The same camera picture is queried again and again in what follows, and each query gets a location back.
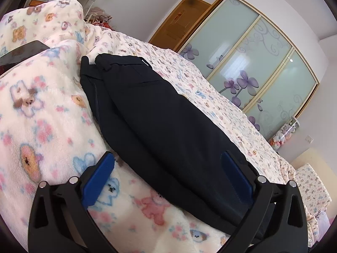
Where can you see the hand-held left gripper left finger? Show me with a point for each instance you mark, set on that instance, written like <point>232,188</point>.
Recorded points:
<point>101,172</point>

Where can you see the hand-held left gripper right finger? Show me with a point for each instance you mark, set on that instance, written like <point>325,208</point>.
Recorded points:
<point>237,175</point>

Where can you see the black pants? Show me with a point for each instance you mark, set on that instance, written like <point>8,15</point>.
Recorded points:
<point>158,123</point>

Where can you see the clear bin of plush toys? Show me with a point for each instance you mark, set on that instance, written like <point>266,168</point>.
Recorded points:
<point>285,135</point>

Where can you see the printed pillow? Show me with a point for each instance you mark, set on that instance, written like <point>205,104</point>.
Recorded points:
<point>312,187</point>

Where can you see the fluffy animal print blanket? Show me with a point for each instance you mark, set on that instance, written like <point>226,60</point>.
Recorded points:
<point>52,110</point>

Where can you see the cream padded headboard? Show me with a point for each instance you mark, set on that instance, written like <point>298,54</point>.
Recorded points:
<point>318,156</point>

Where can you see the floral glass sliding wardrobe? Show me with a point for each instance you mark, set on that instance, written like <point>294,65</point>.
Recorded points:
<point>237,44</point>

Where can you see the dark smartphone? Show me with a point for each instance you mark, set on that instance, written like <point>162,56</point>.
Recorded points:
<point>21,54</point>

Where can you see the wooden door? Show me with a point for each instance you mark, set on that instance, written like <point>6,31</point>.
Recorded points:
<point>179,21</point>

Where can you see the wooden desk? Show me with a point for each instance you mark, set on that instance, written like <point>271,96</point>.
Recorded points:
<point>39,2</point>

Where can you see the white wall socket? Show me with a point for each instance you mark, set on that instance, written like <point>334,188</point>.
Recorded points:
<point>308,138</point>

